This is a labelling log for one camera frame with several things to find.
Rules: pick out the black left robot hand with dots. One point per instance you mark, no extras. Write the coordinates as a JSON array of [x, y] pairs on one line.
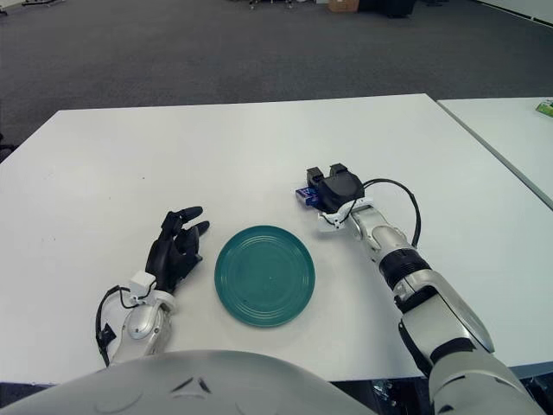
[[170, 259]]

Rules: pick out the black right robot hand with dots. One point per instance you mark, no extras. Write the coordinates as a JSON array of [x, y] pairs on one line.
[[341, 186]]

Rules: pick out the blue gum box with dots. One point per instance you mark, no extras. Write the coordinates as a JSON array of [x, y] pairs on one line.
[[307, 196]]

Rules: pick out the teal round plate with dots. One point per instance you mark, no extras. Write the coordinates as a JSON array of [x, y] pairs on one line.
[[265, 276]]

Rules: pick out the grey robot torso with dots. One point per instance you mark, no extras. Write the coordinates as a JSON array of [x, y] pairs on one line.
[[203, 389]]

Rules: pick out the white side table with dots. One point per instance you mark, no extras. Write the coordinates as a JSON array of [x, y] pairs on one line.
[[514, 134]]

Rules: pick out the brown cardboard box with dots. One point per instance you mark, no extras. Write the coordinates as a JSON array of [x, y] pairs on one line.
[[342, 5]]

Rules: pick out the black background furniture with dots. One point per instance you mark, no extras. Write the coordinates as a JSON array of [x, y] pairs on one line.
[[389, 6]]

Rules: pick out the small green box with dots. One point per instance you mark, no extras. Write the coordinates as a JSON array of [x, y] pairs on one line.
[[545, 107]]

